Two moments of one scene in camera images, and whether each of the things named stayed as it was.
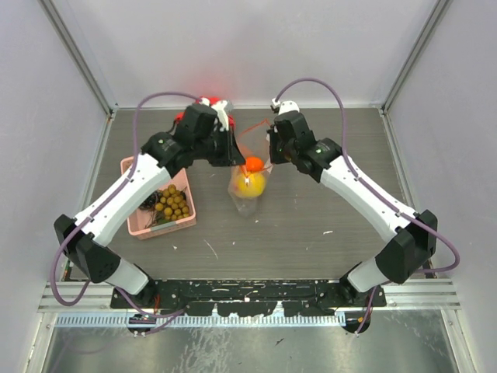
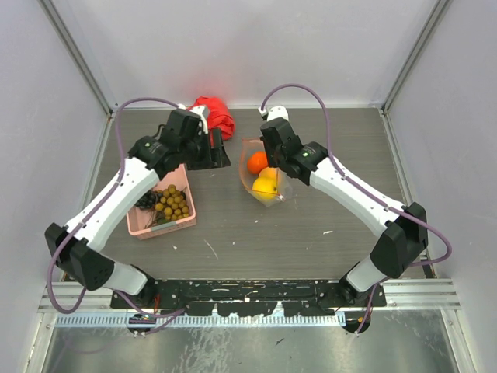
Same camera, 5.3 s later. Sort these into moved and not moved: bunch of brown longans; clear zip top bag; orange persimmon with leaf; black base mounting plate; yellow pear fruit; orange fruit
Moved: orange fruit; yellow pear fruit; clear zip top bag
Not moved: orange persimmon with leaf; black base mounting plate; bunch of brown longans
